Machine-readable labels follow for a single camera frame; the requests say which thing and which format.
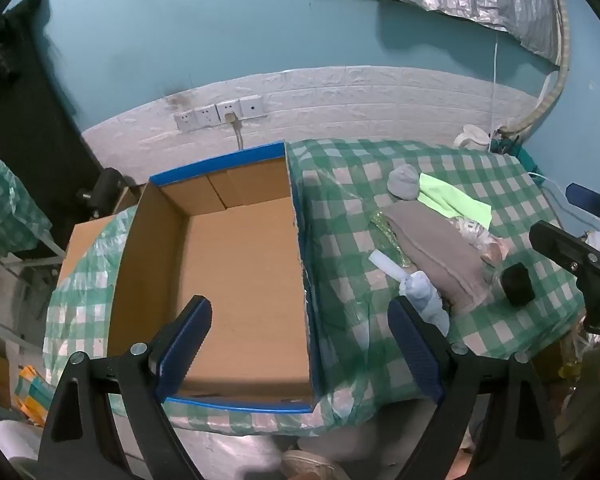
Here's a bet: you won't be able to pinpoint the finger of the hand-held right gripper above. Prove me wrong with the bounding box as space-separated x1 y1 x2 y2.
566 183 600 222
529 221 600 277

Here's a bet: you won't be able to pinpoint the white metal table frame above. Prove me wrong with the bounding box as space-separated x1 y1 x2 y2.
0 230 66 321

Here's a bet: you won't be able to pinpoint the beige wrapped hose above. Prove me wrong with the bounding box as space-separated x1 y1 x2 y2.
500 0 572 136

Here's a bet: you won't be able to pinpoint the flat brown cardboard sheet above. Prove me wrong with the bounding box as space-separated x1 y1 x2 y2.
62 185 148 286

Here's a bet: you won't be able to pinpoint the green checked plastic tablecloth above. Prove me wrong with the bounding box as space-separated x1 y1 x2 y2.
42 137 588 436

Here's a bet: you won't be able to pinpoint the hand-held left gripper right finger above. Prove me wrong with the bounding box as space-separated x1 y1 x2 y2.
387 296 563 480

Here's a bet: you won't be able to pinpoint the beige plug with cable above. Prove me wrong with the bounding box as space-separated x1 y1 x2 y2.
225 112 246 151

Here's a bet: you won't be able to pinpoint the black cylinder speaker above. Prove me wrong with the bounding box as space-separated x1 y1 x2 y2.
77 167 128 218

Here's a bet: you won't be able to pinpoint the black puffer jacket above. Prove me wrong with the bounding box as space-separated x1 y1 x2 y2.
0 0 43 81

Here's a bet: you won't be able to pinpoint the white plastic bag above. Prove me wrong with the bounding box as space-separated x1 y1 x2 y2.
0 419 46 461

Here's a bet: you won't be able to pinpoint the person's beige shoe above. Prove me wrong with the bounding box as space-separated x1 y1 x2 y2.
280 449 348 480

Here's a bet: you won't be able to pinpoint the clear plastic cloth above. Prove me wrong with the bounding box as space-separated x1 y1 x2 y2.
455 215 513 266

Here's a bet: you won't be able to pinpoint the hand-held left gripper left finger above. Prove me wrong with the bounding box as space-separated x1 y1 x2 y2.
36 295 213 480

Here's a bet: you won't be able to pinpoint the black socks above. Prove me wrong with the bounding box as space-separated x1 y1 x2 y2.
500 262 536 306

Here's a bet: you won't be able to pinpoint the green checked side table cloth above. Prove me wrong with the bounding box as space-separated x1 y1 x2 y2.
0 151 53 256

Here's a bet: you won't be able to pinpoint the light blue white socks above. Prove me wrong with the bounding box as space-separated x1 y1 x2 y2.
400 270 451 336

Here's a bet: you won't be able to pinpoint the thin white hanging cable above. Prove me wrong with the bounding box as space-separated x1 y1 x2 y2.
492 42 499 136

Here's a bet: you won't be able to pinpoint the white electric kettle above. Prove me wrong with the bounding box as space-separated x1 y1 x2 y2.
454 125 491 151

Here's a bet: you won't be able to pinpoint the blue-edged cardboard box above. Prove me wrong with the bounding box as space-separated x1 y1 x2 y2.
107 141 326 415

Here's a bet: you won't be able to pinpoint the teal plastic basket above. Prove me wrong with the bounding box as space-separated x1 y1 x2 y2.
490 135 536 171

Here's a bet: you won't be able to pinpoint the orange teal packet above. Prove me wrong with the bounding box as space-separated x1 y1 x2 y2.
12 364 56 428

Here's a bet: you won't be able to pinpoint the neon green cloth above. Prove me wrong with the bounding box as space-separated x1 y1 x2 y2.
417 172 493 228

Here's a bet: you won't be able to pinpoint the long grey sock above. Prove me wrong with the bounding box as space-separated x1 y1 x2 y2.
382 201 491 311

